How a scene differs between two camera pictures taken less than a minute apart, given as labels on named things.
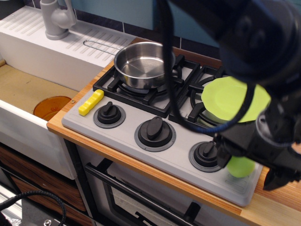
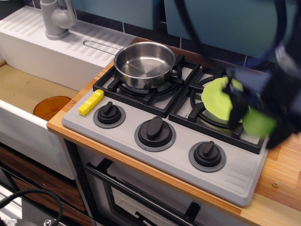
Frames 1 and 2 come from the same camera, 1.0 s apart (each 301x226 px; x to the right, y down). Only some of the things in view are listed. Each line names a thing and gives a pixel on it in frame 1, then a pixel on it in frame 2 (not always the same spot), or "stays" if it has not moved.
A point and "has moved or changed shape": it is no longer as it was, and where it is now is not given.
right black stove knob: (203, 156) stays
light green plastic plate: (225, 98) stays
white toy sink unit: (38, 74) stays
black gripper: (284, 161) to (267, 91)
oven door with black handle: (117, 196) stays
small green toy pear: (241, 166) has moved or changed shape
